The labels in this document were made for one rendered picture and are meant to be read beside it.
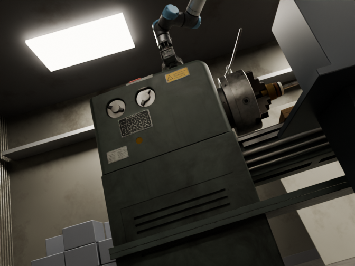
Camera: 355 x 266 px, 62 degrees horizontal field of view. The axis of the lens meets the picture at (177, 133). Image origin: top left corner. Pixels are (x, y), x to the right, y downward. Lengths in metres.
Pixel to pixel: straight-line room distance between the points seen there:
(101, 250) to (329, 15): 3.03
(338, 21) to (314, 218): 3.01
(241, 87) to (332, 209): 2.69
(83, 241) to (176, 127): 2.44
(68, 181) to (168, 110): 3.59
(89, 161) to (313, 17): 4.12
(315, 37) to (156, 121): 0.71
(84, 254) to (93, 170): 1.54
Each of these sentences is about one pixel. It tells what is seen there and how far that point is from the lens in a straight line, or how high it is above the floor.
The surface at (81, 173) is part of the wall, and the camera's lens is 4.70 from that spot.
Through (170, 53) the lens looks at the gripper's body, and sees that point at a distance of 1.53.
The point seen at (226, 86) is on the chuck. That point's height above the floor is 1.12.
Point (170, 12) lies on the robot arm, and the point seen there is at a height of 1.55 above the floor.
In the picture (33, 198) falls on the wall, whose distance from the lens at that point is 4.95.
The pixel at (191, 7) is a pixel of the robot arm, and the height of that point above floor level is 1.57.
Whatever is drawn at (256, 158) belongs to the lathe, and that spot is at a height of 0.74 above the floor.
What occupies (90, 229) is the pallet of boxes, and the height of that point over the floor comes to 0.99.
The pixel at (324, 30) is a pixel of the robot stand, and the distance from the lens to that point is 0.94.
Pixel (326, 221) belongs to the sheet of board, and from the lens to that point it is 3.79.
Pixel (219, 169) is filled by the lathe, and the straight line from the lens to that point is 1.18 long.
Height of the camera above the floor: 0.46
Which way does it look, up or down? 22 degrees up
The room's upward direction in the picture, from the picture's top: 16 degrees counter-clockwise
